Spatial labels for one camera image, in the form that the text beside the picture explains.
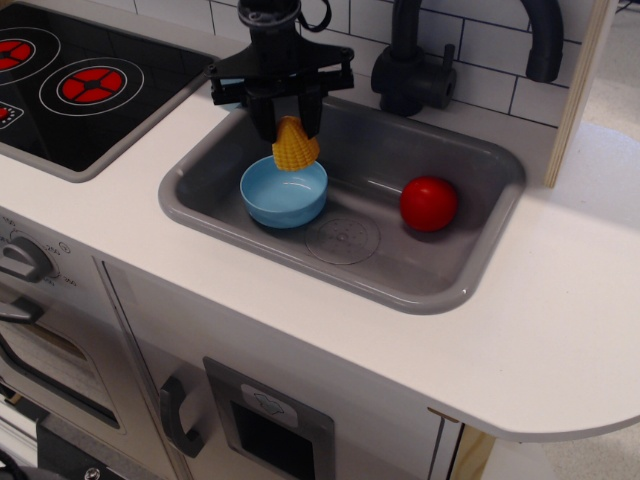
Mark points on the yellow toy corn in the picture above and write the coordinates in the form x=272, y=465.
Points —
x=293, y=150

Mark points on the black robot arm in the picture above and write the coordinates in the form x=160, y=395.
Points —
x=279, y=10

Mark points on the light blue plate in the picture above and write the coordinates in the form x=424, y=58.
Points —
x=230, y=105

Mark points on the grey cabinet door handle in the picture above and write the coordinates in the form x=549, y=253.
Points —
x=171, y=398

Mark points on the wooden side post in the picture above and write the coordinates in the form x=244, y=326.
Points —
x=599, y=25

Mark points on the white toy oven door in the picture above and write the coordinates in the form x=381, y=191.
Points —
x=73, y=367

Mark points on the grey toy dispenser panel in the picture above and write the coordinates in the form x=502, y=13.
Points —
x=270, y=428

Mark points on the light blue bowl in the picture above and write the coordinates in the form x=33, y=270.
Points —
x=283, y=199

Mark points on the grey oven knob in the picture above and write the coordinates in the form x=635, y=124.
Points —
x=24, y=260

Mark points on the grey toy sink basin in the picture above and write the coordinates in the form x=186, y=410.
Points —
x=359, y=242

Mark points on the black toy stovetop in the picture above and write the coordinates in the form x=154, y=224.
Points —
x=75, y=95

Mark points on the red toy tomato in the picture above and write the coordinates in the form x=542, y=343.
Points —
x=428, y=204

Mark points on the dark grey toy faucet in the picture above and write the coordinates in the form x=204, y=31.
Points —
x=406, y=81

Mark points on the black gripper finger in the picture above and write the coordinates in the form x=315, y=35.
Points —
x=263, y=116
x=310, y=110

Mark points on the grey oven door handle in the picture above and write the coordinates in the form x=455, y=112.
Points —
x=21, y=311

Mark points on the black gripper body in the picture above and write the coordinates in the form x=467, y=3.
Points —
x=279, y=62

